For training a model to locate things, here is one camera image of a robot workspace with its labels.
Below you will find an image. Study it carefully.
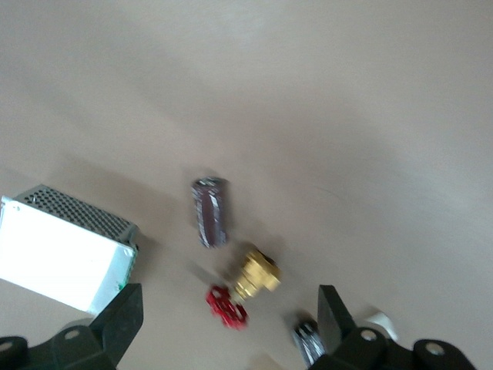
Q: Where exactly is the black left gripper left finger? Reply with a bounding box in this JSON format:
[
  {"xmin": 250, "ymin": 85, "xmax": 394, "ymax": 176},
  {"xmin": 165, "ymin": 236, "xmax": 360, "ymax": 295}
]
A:
[{"xmin": 0, "ymin": 283, "xmax": 144, "ymax": 370}]

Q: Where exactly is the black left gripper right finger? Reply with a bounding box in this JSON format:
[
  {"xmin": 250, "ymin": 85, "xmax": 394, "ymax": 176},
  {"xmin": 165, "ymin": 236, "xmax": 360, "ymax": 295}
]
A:
[{"xmin": 307, "ymin": 284, "xmax": 477, "ymax": 370}]

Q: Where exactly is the dark brown cylindrical capacitor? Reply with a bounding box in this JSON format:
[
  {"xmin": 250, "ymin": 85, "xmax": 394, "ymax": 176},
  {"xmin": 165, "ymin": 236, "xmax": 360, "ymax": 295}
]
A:
[{"xmin": 190, "ymin": 176, "xmax": 230, "ymax": 250}]

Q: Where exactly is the small black capacitor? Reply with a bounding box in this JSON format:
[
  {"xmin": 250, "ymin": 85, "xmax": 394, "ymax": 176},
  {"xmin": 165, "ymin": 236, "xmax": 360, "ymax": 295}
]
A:
[{"xmin": 290, "ymin": 312, "xmax": 328, "ymax": 368}]

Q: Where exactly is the white curved plastic clip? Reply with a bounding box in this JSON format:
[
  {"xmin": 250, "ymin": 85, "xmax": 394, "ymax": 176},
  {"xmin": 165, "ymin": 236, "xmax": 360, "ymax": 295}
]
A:
[{"xmin": 360, "ymin": 308, "xmax": 401, "ymax": 342}]

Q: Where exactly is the metal power supply box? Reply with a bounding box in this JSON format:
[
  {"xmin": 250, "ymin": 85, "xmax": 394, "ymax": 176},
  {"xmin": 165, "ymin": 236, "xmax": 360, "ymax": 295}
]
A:
[{"xmin": 0, "ymin": 184, "xmax": 140, "ymax": 315}]

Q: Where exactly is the brass valve red handle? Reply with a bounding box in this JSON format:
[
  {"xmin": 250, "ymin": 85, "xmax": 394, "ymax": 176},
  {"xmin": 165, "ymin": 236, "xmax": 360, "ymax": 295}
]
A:
[{"xmin": 204, "ymin": 248, "xmax": 283, "ymax": 331}]

